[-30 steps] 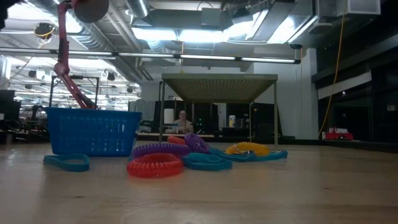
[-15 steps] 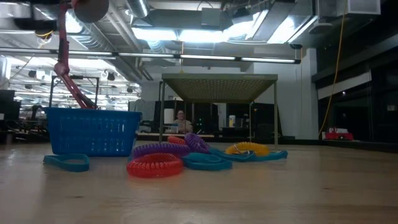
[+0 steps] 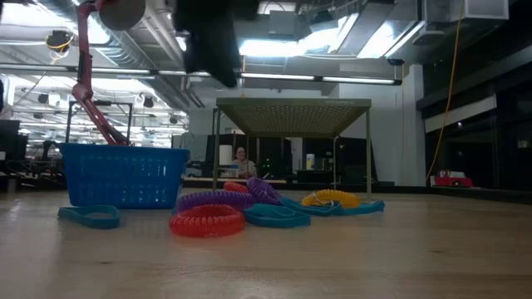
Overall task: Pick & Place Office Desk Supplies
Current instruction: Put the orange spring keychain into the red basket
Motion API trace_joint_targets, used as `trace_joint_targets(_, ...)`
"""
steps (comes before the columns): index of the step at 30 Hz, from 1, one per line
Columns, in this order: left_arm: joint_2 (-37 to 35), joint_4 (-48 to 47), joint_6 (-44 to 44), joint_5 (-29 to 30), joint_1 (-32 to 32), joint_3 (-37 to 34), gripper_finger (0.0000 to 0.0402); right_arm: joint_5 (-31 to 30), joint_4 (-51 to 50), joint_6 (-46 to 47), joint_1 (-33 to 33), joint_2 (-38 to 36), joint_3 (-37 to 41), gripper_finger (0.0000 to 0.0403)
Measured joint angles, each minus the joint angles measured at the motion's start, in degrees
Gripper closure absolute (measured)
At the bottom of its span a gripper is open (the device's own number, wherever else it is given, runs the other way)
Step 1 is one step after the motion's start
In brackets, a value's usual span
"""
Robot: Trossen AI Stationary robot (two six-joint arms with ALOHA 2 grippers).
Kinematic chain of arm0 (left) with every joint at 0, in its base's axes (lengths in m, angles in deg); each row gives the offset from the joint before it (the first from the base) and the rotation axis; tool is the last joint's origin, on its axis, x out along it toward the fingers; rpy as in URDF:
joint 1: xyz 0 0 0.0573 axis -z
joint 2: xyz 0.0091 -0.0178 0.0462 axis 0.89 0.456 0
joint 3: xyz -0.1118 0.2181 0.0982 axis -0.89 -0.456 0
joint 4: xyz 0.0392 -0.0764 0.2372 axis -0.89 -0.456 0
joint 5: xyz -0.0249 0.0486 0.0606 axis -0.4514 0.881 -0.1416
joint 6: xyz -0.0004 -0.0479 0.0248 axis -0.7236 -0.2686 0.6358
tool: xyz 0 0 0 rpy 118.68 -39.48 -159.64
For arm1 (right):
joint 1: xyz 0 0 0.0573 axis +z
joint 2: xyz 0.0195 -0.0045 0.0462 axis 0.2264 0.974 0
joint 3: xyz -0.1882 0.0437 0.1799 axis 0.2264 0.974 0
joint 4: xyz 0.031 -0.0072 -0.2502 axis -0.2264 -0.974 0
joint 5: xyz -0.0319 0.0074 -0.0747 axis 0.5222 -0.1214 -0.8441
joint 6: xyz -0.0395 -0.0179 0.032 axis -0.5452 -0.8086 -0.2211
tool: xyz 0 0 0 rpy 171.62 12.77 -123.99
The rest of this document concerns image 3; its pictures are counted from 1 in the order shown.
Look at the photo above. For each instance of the yellow coil wristband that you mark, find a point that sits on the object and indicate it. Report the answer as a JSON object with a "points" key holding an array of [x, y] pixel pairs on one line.
{"points": [[332, 195]]}

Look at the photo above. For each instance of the black monitor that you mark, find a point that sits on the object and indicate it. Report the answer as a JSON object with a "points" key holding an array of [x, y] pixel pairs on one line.
{"points": [[10, 141]]}

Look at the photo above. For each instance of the white bottle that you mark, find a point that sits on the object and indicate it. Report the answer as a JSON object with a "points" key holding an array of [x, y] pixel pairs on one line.
{"points": [[310, 162]]}

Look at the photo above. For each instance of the purple coil wristband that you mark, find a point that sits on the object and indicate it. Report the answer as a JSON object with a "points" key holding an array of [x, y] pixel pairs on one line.
{"points": [[216, 198], [262, 189]]}

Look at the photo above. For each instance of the grey ceiling box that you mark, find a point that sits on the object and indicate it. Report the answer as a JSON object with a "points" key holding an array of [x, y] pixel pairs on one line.
{"points": [[282, 23]]}

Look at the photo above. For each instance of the person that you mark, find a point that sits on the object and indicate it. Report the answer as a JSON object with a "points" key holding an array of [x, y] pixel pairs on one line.
{"points": [[243, 164]]}

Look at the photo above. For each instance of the white ceiling vent unit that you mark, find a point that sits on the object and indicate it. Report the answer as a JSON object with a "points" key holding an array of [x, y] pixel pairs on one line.
{"points": [[465, 10]]}

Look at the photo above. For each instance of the red desk lamp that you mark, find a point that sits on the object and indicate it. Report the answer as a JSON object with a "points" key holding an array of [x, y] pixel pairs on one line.
{"points": [[85, 74]]}

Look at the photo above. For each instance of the white cylinder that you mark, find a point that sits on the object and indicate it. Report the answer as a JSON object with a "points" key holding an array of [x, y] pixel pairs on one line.
{"points": [[225, 155]]}

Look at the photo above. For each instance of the red toy box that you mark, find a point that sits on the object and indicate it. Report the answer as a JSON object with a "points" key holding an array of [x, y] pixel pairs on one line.
{"points": [[453, 182]]}

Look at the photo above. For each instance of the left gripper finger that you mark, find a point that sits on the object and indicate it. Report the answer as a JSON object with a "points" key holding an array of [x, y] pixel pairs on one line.
{"points": [[216, 58]]}

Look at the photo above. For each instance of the long ceiling light bar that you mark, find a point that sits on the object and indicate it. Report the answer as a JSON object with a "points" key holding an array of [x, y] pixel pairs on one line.
{"points": [[291, 76]]}

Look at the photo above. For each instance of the blue plastic basket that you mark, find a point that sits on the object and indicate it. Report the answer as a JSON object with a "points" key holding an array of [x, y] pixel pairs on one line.
{"points": [[124, 178]]}

